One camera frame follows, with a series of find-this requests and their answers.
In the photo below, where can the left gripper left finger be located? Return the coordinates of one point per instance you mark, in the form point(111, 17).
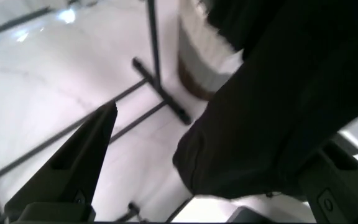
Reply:
point(67, 180)

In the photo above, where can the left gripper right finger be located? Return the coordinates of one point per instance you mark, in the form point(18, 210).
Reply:
point(346, 193)

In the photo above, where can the black garment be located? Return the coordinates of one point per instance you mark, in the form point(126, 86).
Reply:
point(275, 109)

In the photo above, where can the black clothes rack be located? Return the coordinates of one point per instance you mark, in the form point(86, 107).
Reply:
point(154, 46)

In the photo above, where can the white laundry basket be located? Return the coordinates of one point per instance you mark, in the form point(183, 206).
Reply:
point(197, 53)

